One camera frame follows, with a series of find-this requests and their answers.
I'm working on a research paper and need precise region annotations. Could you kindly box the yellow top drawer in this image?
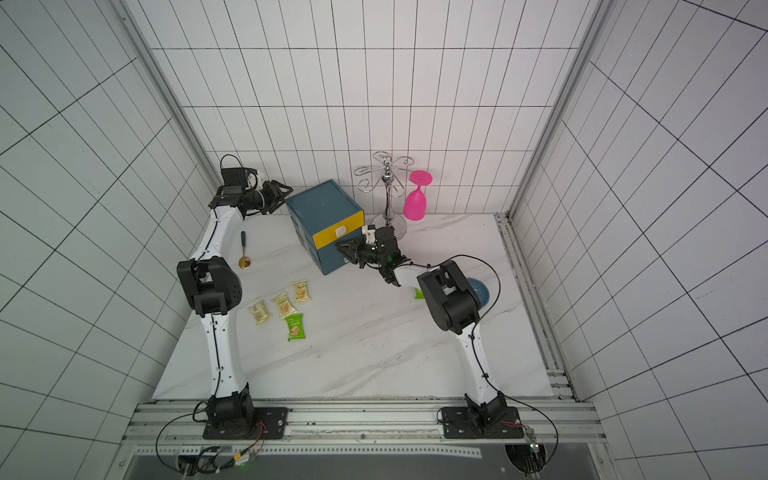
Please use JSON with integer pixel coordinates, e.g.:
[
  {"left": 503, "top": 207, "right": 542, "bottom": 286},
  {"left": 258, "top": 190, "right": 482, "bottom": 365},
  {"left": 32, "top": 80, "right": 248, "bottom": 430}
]
[{"left": 312, "top": 210, "right": 365, "bottom": 250}]

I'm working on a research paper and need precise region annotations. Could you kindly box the teal drawer cabinet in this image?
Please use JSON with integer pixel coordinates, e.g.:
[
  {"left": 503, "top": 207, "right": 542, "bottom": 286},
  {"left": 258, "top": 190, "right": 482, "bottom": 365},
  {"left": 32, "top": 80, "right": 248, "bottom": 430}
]
[{"left": 286, "top": 180, "right": 364, "bottom": 275}]

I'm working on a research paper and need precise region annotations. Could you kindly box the yellow cookie packet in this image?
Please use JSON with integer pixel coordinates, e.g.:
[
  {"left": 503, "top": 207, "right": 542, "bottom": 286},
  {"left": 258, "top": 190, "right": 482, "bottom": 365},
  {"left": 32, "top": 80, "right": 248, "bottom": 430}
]
[
  {"left": 291, "top": 279, "right": 311, "bottom": 302},
  {"left": 272, "top": 292, "right": 298, "bottom": 319},
  {"left": 248, "top": 300, "right": 271, "bottom": 325}
]

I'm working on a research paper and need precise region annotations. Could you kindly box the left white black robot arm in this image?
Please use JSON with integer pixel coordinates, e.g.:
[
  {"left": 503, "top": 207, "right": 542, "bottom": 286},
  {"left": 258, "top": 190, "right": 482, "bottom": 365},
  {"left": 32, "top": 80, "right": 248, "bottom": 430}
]
[{"left": 177, "top": 180, "right": 293, "bottom": 439}]

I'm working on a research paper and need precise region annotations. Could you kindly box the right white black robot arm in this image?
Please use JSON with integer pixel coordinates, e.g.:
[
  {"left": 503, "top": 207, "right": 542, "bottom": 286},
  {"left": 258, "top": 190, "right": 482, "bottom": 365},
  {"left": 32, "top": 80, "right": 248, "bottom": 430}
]
[{"left": 336, "top": 225, "right": 525, "bottom": 439}]

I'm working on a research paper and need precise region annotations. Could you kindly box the pink plastic wine glass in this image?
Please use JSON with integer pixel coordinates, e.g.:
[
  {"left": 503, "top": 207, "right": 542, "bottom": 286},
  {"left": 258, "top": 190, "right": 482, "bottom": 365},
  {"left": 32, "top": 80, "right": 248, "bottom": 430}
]
[{"left": 403, "top": 170, "right": 433, "bottom": 221}]

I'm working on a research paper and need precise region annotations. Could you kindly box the chrome glass holder stand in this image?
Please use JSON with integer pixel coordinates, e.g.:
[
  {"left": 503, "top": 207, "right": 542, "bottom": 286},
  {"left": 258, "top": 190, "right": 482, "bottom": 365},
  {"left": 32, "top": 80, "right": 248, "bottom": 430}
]
[{"left": 353, "top": 150, "right": 415, "bottom": 240}]

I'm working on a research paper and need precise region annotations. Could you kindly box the blue ceramic bowl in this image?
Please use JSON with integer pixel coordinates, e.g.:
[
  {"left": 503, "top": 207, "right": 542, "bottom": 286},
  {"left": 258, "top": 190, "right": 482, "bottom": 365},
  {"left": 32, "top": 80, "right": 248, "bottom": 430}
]
[{"left": 467, "top": 278, "right": 490, "bottom": 308}]

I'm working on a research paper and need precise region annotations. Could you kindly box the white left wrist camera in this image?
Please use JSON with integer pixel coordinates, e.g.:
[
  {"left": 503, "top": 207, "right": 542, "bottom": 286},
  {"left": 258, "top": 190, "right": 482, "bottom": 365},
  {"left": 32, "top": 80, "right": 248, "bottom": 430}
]
[{"left": 242, "top": 167, "right": 264, "bottom": 190}]

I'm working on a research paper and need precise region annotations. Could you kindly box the gold spoon teal handle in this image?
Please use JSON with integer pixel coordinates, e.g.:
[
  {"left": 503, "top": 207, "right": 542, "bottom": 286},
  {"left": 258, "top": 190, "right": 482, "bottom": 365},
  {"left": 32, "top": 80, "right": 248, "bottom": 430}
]
[{"left": 238, "top": 231, "right": 251, "bottom": 270}]

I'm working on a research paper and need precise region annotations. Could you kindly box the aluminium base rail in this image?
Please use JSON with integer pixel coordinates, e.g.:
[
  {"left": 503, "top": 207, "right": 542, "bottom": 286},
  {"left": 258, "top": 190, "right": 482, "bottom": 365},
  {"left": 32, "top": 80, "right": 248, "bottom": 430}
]
[{"left": 119, "top": 399, "right": 607, "bottom": 464}]

